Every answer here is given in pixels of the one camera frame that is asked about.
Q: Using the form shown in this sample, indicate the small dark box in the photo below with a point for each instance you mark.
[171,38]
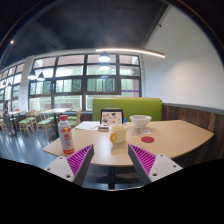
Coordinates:
[103,128]

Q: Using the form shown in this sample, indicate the black framed picture stand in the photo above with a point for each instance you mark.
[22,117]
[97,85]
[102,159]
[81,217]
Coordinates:
[111,117]

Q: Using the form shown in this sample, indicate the white paper sheet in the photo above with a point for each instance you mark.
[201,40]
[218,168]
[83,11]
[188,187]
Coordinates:
[86,125]

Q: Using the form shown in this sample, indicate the clear red-capped drink bottle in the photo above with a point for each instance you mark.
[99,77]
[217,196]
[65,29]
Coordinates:
[66,136]

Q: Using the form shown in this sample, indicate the wooden dining table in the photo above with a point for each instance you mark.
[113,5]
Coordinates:
[55,110]

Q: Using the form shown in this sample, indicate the person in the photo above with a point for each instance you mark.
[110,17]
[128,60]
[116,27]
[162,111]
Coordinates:
[7,118]

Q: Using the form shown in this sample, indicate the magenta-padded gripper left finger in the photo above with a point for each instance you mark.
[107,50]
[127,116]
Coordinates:
[60,166]

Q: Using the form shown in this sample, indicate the green bench backrest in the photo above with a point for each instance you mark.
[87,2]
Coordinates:
[140,106]

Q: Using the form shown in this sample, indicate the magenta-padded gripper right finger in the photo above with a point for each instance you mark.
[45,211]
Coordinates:
[160,166]

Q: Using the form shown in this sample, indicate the small blue-capped bottle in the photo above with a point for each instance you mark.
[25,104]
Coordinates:
[124,122]

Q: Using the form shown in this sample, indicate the long curved ceiling light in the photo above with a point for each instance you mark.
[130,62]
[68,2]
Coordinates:
[133,51]

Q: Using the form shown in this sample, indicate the flat round red coaster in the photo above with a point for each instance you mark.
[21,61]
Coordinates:
[147,139]

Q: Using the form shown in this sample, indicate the group of pendant lamps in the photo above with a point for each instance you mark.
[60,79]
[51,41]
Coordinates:
[104,58]

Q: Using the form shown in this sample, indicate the group of wooden green-seated chairs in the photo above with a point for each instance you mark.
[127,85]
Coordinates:
[43,122]

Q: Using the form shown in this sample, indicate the white bowl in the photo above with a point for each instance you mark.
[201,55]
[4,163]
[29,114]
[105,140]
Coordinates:
[140,120]

